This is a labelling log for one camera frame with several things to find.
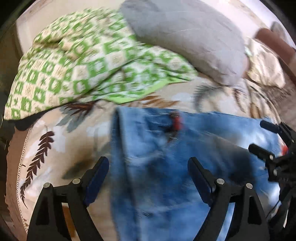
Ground leaf patterned beige blanket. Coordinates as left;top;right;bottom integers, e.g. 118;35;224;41
6;71;295;240

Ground blue denim jeans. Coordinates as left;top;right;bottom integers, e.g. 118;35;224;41
110;107;281;240

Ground green checkered quilt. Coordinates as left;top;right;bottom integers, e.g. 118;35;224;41
4;9;198;121

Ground cream crumpled cloth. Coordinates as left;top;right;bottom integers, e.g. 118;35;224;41
246;39;285;88

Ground patterned cushion behind backrest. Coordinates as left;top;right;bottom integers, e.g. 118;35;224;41
270;22;287;42

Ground grey pillow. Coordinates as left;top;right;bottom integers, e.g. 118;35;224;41
119;1;246;85

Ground red glass bowl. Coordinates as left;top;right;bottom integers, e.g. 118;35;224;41
281;145;288;156

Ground brown sofa backrest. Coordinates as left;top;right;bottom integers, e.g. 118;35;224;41
254;27;296;82

